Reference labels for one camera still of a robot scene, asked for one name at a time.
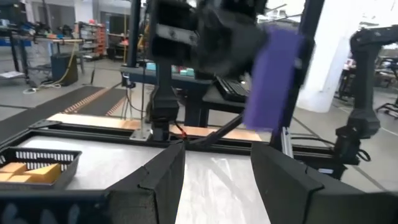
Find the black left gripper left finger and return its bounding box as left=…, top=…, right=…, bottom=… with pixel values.
left=106, top=141, right=187, bottom=224

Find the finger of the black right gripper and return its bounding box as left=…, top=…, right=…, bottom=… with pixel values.
left=244, top=29, right=269, bottom=75
left=296, top=36, right=315, bottom=88

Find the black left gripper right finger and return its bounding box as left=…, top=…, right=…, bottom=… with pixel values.
left=249, top=141, right=398, bottom=224

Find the purple foam block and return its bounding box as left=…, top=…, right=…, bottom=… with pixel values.
left=242, top=26, right=305, bottom=132

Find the white building pillar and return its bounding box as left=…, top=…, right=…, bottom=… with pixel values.
left=295, top=0, right=361, bottom=113

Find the black computer keyboard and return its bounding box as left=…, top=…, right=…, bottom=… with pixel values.
left=213, top=75, right=251, bottom=103

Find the dark side desk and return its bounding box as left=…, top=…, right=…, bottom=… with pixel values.
left=120, top=63, right=249, bottom=127

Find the black plastic basket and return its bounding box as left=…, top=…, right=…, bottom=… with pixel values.
left=0, top=146, right=83, bottom=191

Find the black office chair base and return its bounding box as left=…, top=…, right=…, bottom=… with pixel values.
left=375, top=93, right=398, bottom=119

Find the shelf with red bins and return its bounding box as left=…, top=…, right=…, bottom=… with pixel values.
left=77, top=21, right=107, bottom=59

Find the black hazard-striped floor mat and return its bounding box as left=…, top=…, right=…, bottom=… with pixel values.
left=0, top=85, right=127, bottom=142

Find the dark waste bin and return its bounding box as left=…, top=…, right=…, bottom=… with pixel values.
left=50, top=52, right=79, bottom=87

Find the background work table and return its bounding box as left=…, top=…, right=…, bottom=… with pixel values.
left=0, top=26, right=85, bottom=85

